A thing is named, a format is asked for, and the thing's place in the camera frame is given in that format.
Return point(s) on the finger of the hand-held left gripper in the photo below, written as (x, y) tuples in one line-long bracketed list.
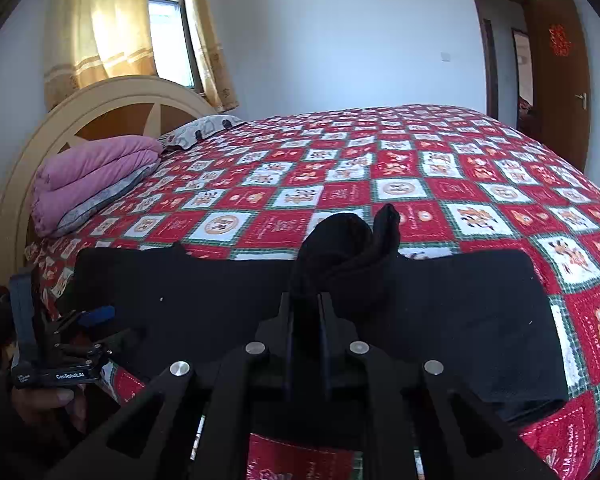
[(24, 315), (99, 315)]

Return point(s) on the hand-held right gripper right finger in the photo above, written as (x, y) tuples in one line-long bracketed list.
[(332, 332)]

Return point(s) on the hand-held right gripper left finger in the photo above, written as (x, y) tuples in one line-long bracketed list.
[(280, 332)]

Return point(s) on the black pants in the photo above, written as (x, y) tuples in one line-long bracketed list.
[(455, 320)]

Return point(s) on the person's left hand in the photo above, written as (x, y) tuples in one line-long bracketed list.
[(50, 397)]

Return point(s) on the grey folded blanket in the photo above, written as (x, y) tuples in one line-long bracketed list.
[(102, 199)]

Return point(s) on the pink folded blanket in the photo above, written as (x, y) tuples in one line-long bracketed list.
[(90, 160)]

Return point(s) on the red printed bed quilt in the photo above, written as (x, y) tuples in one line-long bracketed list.
[(430, 160)]

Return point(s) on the grey patterned pillow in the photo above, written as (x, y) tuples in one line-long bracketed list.
[(200, 127)]

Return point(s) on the cream wooden headboard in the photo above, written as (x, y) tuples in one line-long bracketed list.
[(105, 95)]

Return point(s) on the window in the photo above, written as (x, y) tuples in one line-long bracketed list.
[(172, 35)]

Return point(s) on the wide yellow curtain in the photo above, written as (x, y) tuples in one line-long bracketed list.
[(105, 25)]

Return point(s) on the narrow yellow curtain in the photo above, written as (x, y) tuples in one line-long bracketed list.
[(210, 45)]

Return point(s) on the brown wooden door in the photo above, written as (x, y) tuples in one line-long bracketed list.
[(560, 110)]

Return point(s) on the red paper door decoration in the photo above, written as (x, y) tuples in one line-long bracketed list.
[(561, 40)]

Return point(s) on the white wall switch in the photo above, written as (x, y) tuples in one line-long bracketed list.
[(446, 56)]

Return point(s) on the brown door frame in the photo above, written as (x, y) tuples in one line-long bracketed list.
[(490, 60)]

